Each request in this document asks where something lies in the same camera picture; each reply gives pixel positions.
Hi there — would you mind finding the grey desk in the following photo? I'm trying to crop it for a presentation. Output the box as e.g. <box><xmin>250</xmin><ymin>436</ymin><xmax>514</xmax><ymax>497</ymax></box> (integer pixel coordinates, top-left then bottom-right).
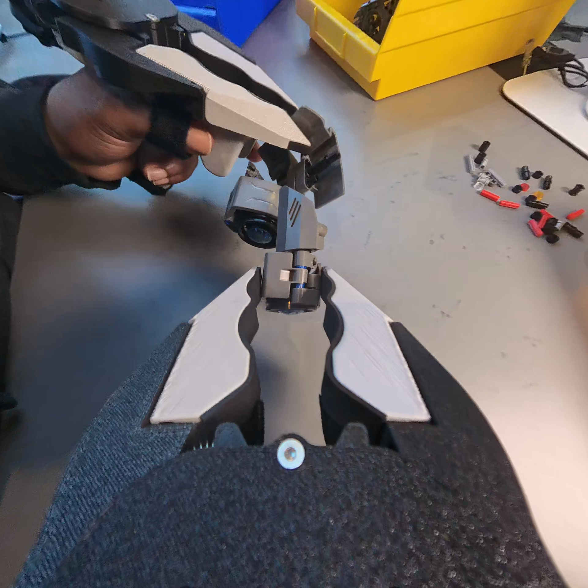
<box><xmin>0</xmin><ymin>0</ymin><xmax>588</xmax><ymax>588</ymax></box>

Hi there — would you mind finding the blue storage bin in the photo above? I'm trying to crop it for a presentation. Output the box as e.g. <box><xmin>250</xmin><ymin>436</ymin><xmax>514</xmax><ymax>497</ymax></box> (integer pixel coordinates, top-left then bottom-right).
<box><xmin>172</xmin><ymin>0</ymin><xmax>282</xmax><ymax>47</ymax></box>

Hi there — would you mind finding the white rounded flat plate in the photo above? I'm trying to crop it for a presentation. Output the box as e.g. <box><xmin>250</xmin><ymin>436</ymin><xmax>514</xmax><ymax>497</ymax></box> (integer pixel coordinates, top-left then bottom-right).
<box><xmin>502</xmin><ymin>69</ymin><xmax>588</xmax><ymax>159</ymax></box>

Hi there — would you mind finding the yellow storage bin with ledge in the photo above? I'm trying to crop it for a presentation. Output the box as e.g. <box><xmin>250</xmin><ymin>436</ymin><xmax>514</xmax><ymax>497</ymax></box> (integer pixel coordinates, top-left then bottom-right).
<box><xmin>296</xmin><ymin>0</ymin><xmax>577</xmax><ymax>101</ymax></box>

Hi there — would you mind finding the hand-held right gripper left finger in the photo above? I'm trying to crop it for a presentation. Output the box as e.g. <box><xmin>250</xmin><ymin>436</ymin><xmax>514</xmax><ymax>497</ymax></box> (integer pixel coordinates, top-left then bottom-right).
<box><xmin>148</xmin><ymin>267</ymin><xmax>265</xmax><ymax>445</ymax></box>

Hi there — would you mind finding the person's left forearm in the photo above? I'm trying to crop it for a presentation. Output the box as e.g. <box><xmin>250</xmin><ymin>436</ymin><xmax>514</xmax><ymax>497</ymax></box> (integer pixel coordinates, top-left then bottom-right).
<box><xmin>0</xmin><ymin>76</ymin><xmax>121</xmax><ymax>196</ymax></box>

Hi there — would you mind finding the person's black printed clothing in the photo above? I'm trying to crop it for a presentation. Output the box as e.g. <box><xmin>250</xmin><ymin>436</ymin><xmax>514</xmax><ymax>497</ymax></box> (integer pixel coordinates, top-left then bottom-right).
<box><xmin>0</xmin><ymin>193</ymin><xmax>24</xmax><ymax>428</ymax></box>

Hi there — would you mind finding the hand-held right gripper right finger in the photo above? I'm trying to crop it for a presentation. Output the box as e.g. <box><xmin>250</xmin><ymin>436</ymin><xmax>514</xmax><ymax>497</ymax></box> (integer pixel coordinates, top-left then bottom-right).
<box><xmin>319</xmin><ymin>268</ymin><xmax>432</xmax><ymax>444</ymax></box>

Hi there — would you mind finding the pile of small brick parts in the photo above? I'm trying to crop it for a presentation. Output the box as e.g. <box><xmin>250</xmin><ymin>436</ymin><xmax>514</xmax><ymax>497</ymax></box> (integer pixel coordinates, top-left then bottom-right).
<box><xmin>466</xmin><ymin>140</ymin><xmax>586</xmax><ymax>244</ymax></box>

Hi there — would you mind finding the grey toy brick wing assembly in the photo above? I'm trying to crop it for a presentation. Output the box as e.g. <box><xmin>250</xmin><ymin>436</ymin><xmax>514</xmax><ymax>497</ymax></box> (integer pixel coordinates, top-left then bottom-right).
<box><xmin>224</xmin><ymin>107</ymin><xmax>346</xmax><ymax>249</ymax></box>

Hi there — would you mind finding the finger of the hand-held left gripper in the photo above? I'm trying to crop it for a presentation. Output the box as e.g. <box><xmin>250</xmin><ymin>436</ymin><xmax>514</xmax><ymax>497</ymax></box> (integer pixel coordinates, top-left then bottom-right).
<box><xmin>181</xmin><ymin>30</ymin><xmax>301</xmax><ymax>118</ymax></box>
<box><xmin>137</xmin><ymin>43</ymin><xmax>312</xmax><ymax>178</ymax></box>

